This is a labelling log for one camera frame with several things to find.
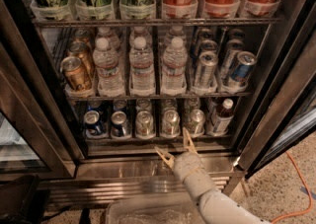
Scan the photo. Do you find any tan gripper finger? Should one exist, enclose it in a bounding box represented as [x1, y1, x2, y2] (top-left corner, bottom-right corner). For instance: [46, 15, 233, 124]
[183, 127, 198, 153]
[154, 146, 175, 170]

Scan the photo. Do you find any front left Pepsi can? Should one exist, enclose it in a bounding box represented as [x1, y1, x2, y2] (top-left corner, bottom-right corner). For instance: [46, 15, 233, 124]
[84, 111, 106, 136]

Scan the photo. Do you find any stainless steel fridge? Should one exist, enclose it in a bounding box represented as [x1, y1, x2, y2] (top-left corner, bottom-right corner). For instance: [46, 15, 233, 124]
[1, 0, 315, 208]

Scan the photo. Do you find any front left Red Bull can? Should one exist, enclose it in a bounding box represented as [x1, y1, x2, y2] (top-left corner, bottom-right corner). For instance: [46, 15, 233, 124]
[194, 51, 218, 89]

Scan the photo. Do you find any front middle water bottle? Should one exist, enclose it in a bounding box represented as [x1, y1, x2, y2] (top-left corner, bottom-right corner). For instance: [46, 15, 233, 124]
[129, 37, 156, 96]

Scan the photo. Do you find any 7up can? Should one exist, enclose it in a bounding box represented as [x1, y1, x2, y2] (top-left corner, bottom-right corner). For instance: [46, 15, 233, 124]
[135, 111, 155, 139]
[185, 109, 205, 136]
[161, 110, 180, 138]

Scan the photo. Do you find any orange power cable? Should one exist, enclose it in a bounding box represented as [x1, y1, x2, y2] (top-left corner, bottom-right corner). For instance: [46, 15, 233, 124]
[270, 150, 314, 224]

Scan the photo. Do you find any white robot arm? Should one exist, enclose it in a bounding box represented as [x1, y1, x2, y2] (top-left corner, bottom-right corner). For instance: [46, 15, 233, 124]
[155, 127, 272, 224]

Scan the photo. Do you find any front left water bottle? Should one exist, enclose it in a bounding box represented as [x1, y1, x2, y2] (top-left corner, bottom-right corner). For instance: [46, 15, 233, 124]
[93, 37, 124, 97]

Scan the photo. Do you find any front right Red Bull can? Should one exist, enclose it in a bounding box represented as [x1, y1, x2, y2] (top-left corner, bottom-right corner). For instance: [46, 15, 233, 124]
[226, 51, 257, 88]

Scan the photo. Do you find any clear plastic bin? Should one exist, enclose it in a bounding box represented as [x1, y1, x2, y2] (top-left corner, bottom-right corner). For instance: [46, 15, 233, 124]
[106, 192, 205, 224]

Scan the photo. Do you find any front gold can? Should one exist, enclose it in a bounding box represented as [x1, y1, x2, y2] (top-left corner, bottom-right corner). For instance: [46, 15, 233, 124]
[61, 56, 92, 91]

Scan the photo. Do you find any black object lower left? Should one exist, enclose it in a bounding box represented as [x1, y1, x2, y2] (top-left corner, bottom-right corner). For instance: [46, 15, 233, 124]
[0, 175, 50, 224]

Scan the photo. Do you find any open fridge door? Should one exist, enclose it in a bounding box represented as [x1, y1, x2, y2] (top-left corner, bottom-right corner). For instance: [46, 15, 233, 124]
[238, 31, 316, 179]

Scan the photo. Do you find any brown bottle white cap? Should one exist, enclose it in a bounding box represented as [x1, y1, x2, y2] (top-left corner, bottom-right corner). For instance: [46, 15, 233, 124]
[207, 99, 233, 136]

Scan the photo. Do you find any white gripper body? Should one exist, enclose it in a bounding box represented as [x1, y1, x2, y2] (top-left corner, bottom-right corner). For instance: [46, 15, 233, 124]
[173, 152, 206, 183]

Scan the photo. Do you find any water bottle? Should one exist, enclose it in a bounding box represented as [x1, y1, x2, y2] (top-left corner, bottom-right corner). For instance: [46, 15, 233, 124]
[129, 37, 156, 96]
[93, 37, 124, 97]
[161, 37, 188, 96]

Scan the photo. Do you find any gold can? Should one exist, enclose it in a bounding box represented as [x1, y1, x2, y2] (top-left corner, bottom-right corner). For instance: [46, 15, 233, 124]
[66, 41, 95, 77]
[61, 56, 92, 91]

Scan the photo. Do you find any pepsi can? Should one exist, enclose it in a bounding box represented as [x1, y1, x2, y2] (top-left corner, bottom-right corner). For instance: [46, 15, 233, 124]
[111, 112, 131, 139]
[84, 111, 106, 136]

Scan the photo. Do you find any red bull can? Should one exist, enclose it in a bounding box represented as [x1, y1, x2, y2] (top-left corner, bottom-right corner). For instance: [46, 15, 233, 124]
[226, 51, 257, 88]
[194, 51, 218, 89]

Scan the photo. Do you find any front right Pepsi can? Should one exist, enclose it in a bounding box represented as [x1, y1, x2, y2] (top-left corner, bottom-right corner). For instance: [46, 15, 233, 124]
[111, 112, 131, 139]

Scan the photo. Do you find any front right water bottle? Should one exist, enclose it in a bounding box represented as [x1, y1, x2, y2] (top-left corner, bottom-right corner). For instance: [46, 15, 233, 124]
[161, 37, 188, 96]

